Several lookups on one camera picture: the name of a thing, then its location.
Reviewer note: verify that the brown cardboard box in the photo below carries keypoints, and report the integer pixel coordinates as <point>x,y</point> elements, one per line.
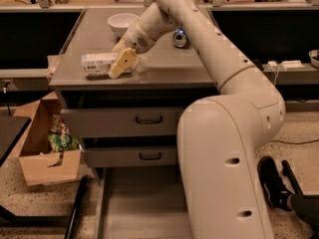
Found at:
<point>39,162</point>

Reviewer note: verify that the black shoe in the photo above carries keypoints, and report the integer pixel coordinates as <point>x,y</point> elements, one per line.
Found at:
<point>274,190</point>

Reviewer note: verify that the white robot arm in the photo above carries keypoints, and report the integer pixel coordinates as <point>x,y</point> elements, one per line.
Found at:
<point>216,136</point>

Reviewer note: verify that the green snack bag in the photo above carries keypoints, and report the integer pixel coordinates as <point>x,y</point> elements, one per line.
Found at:
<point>62,142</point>

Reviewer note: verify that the black metal leg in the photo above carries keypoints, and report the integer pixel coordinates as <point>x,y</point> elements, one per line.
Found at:
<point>287,171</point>
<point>82,189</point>

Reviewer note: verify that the black metal leg right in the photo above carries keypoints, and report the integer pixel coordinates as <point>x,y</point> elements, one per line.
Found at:
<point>287,171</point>

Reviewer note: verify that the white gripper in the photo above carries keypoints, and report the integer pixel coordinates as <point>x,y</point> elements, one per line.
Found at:
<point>139,40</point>

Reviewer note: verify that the grey open bottom drawer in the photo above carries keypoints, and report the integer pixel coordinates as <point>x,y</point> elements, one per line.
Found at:
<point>144,202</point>

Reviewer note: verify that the grey top drawer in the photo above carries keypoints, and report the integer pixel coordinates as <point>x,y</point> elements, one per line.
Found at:
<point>122,122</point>

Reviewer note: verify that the white power strip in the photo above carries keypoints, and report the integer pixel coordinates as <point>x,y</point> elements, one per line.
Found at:
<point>295,65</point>

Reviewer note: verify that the clear plastic bottle white label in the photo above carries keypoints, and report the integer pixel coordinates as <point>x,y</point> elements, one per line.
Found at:
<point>99,64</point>

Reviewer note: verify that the grey metal drawer cabinet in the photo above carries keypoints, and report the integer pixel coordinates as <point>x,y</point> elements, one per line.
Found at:
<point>171,78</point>

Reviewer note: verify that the grey middle drawer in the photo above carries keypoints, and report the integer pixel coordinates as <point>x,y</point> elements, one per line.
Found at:
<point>130,156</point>

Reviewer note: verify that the blue soda can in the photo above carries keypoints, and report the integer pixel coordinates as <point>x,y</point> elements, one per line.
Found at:
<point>180,38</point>

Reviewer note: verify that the black metal leg left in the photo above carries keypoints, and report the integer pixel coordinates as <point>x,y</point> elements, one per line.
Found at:
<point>82,189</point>

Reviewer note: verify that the white ceramic bowl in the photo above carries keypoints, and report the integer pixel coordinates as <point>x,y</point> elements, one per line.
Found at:
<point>119,23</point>

